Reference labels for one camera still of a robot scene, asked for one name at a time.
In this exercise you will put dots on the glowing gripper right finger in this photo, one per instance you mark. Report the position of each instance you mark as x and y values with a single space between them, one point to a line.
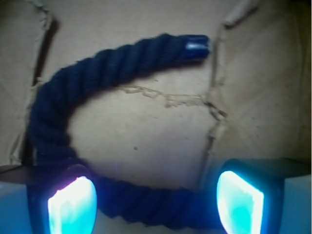
250 194

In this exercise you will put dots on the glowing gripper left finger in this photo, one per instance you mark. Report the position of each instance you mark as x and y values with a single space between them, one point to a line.
62 200

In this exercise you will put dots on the brown paper bag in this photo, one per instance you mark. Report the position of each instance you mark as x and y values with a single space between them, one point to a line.
173 128

